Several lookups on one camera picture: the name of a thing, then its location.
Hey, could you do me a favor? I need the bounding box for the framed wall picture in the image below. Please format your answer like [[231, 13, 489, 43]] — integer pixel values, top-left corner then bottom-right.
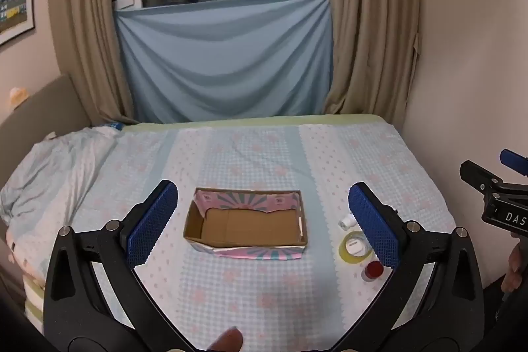
[[0, 0, 36, 46]]

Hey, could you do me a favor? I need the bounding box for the cardboard box with pink lining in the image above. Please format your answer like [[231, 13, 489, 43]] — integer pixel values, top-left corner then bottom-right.
[[183, 187, 309, 261]]

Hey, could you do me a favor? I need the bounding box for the person's right hand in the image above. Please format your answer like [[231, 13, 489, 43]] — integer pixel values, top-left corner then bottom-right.
[[501, 241, 528, 293]]

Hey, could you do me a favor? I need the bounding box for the light blue hanging cloth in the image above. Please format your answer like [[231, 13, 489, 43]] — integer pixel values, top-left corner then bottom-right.
[[113, 0, 335, 123]]

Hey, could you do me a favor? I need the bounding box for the person's left hand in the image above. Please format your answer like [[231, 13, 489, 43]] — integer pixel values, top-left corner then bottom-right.
[[206, 327, 244, 352]]

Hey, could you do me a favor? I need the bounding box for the grey padded headboard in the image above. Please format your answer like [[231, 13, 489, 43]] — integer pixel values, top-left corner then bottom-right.
[[0, 74, 90, 188]]

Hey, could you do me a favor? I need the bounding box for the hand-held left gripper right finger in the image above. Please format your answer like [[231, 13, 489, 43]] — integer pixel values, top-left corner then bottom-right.
[[347, 182, 484, 352]]

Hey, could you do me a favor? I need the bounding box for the striped cloth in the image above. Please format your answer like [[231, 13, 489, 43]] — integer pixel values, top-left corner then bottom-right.
[[22, 278, 47, 330]]

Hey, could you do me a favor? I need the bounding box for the red jar with white lid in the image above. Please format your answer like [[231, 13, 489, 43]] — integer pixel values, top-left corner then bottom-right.
[[363, 261, 384, 282]]

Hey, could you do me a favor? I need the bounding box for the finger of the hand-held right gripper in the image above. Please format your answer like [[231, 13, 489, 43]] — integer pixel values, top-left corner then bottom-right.
[[500, 149, 528, 176], [459, 160, 505, 194]]

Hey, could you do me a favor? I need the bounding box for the beige curtain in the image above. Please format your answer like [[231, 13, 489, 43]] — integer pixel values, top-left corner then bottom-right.
[[47, 0, 137, 122], [318, 0, 422, 117]]

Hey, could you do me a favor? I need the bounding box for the clear tape roll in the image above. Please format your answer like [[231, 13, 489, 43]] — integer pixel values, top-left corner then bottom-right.
[[339, 232, 374, 264]]

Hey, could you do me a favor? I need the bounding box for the light blue quilt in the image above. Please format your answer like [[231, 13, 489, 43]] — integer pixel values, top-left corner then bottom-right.
[[0, 124, 124, 254]]

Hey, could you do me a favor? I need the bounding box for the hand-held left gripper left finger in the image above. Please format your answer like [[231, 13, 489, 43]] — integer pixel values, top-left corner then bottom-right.
[[43, 179, 195, 352]]

